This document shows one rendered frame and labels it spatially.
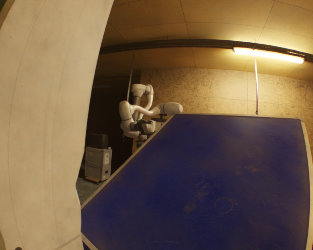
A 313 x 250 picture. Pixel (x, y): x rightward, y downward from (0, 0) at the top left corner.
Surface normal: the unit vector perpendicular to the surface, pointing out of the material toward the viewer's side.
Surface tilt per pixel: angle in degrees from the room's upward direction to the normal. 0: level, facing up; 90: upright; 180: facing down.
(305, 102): 90
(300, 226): 38
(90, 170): 90
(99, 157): 90
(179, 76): 90
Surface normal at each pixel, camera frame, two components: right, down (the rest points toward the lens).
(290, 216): -0.29, -0.84
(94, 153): -0.26, -0.07
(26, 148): 0.95, 0.09
